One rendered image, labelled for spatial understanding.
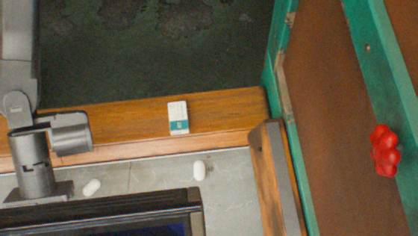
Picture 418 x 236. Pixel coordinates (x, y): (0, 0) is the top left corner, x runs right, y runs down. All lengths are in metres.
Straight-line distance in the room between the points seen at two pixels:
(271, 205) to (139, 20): 1.37
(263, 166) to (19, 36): 0.43
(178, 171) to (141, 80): 0.99
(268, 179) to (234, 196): 0.11
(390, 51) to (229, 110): 0.55
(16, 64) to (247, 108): 0.43
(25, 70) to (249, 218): 0.45
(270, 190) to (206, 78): 1.11
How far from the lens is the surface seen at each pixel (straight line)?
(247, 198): 0.91
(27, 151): 0.80
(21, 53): 0.78
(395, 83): 0.42
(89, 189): 0.91
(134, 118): 0.95
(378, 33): 0.44
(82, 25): 2.07
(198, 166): 0.90
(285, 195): 0.79
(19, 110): 0.78
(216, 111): 0.94
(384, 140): 0.40
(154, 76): 1.88
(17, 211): 0.59
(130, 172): 0.93
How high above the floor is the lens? 1.61
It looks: 64 degrees down
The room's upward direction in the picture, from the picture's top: straight up
